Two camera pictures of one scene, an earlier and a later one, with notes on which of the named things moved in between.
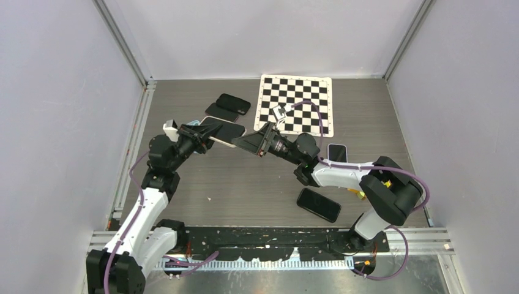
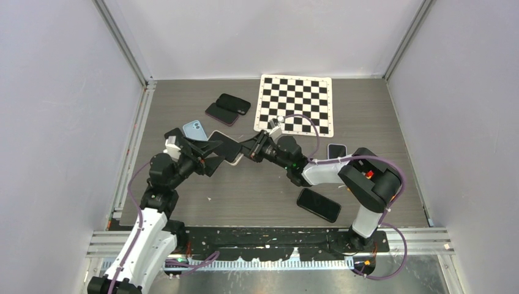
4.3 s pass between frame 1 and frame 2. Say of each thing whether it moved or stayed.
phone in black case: stayed
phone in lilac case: stayed
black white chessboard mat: stayed
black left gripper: moved
